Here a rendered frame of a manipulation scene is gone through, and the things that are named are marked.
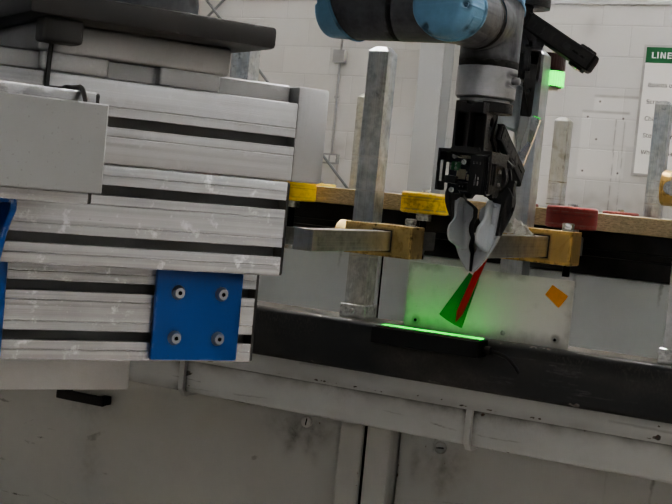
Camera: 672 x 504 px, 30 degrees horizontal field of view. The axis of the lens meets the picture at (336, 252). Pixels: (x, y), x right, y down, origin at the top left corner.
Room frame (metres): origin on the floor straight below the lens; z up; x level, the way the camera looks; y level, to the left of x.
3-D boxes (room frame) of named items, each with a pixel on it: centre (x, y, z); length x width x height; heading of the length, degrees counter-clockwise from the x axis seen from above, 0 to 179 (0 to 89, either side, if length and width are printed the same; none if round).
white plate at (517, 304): (1.86, -0.23, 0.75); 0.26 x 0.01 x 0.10; 63
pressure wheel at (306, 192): (2.19, 0.08, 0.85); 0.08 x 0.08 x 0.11
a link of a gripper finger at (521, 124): (1.75, -0.22, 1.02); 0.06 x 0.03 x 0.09; 83
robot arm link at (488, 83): (1.58, -0.17, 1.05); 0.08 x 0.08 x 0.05
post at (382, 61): (1.98, -0.04, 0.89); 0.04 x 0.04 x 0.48; 63
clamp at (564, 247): (1.86, -0.29, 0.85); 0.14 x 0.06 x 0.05; 63
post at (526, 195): (1.87, -0.27, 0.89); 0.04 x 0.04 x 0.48; 63
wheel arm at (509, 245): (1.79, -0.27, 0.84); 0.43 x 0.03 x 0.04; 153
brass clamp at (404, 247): (1.97, -0.06, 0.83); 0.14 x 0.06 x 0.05; 63
